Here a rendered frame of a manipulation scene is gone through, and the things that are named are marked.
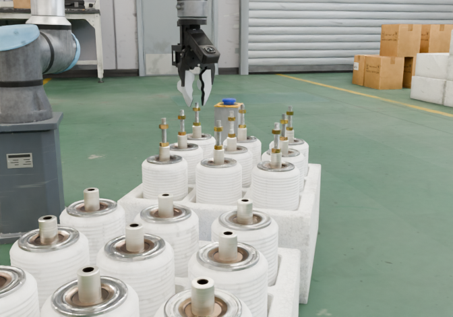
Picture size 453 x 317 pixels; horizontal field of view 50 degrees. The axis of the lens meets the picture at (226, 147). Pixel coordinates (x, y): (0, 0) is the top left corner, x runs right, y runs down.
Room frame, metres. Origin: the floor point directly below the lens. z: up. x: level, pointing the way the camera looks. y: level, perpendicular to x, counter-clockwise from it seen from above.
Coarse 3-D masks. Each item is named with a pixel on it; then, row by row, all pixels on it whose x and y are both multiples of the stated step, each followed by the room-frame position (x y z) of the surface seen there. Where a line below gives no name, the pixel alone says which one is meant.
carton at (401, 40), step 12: (384, 24) 4.84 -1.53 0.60; (396, 24) 4.65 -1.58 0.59; (408, 24) 4.63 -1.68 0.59; (420, 24) 4.66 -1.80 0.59; (384, 36) 4.83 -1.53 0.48; (396, 36) 4.63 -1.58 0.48; (408, 36) 4.63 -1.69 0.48; (420, 36) 4.66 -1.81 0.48; (384, 48) 4.81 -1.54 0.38; (396, 48) 4.62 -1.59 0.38; (408, 48) 4.63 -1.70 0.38
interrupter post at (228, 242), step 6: (222, 234) 0.53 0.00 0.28; (228, 234) 0.54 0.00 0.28; (234, 234) 0.53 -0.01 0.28; (222, 240) 0.53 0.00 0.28; (228, 240) 0.52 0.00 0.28; (234, 240) 0.53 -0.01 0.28; (222, 246) 0.53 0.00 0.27; (228, 246) 0.53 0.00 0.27; (234, 246) 0.53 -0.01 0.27; (222, 252) 0.53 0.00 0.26; (228, 252) 0.53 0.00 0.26; (234, 252) 0.53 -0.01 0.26; (222, 258) 0.53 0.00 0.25; (228, 258) 0.53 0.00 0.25; (234, 258) 0.53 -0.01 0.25
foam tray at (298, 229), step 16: (192, 192) 0.99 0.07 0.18; (304, 192) 0.99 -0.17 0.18; (128, 208) 0.93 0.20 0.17; (192, 208) 0.90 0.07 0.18; (208, 208) 0.89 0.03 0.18; (224, 208) 0.89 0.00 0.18; (256, 208) 0.89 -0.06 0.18; (304, 208) 0.89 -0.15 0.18; (208, 224) 0.89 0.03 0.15; (288, 224) 0.85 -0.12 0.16; (304, 224) 0.85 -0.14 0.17; (208, 240) 0.89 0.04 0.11; (288, 240) 0.85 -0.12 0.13; (304, 240) 0.85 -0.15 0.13; (304, 256) 0.85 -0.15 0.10; (304, 272) 0.85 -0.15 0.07; (304, 288) 0.85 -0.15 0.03
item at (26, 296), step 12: (24, 288) 0.46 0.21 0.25; (36, 288) 0.49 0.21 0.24; (0, 300) 0.44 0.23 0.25; (12, 300) 0.44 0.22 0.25; (24, 300) 0.45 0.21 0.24; (36, 300) 0.48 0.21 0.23; (0, 312) 0.43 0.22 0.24; (12, 312) 0.44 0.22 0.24; (24, 312) 0.45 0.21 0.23; (36, 312) 0.47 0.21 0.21
